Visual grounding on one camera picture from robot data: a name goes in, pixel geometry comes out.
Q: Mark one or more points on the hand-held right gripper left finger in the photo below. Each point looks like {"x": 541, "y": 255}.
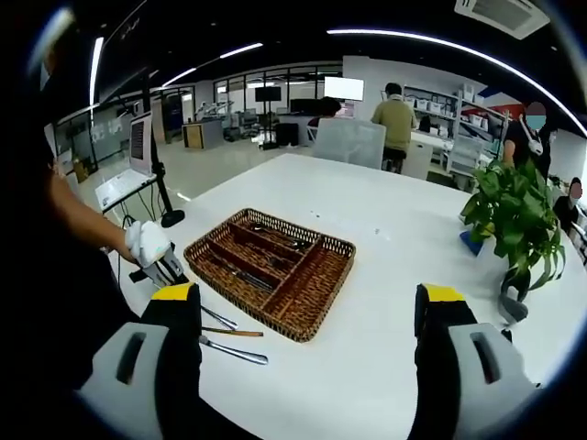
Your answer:
{"x": 137, "y": 380}

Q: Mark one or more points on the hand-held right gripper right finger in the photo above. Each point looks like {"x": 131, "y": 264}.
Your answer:
{"x": 468, "y": 380}

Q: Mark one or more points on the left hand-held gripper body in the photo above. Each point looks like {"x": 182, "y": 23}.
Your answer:
{"x": 149, "y": 240}

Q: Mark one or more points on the cutlery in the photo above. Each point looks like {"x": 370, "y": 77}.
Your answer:
{"x": 257, "y": 279}

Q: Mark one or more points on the silver table knife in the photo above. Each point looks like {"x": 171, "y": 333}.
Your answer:
{"x": 247, "y": 355}

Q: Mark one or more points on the brown wicker cutlery storage tray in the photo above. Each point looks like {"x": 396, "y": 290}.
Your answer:
{"x": 312, "y": 293}

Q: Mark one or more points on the black laptop stand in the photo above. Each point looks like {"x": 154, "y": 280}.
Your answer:
{"x": 158, "y": 174}

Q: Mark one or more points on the grey plastic object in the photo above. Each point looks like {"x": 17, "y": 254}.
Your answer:
{"x": 513, "y": 307}

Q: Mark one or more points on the operator person in black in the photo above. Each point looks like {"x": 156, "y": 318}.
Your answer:
{"x": 55, "y": 298}

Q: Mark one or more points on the wooden side cabinet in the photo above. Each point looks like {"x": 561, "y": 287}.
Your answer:
{"x": 195, "y": 136}

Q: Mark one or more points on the dark blue display panel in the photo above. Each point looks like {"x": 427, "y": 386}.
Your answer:
{"x": 174, "y": 119}

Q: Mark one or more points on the blue wedge object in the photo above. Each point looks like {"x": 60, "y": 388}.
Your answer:
{"x": 470, "y": 242}

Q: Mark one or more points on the green potted plant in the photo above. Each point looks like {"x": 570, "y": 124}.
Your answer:
{"x": 513, "y": 215}

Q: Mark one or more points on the long ceiling light strip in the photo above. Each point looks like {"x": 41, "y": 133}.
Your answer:
{"x": 95, "y": 69}

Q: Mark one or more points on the black television on stand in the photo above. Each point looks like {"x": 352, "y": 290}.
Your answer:
{"x": 268, "y": 95}

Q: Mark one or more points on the black hanging ceiling sign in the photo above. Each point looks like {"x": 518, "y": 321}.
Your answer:
{"x": 124, "y": 41}

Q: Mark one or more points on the black desk monitors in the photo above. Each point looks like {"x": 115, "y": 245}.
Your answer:
{"x": 302, "y": 105}

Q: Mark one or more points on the white mesh office chair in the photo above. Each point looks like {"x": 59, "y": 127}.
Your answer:
{"x": 348, "y": 144}

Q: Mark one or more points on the short ceiling light strip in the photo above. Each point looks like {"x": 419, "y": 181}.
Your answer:
{"x": 240, "y": 49}

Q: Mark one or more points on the white neck-worn device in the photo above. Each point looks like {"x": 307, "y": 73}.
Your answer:
{"x": 533, "y": 142}

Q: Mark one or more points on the shelving rack with white boxes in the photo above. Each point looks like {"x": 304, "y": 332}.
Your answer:
{"x": 454, "y": 112}

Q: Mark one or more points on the curved ceiling light strip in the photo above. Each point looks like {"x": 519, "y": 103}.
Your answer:
{"x": 435, "y": 42}

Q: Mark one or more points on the ceiling air conditioner vent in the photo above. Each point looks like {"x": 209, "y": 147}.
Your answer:
{"x": 502, "y": 14}

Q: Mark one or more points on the white wall screen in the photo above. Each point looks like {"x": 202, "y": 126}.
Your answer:
{"x": 344, "y": 88}

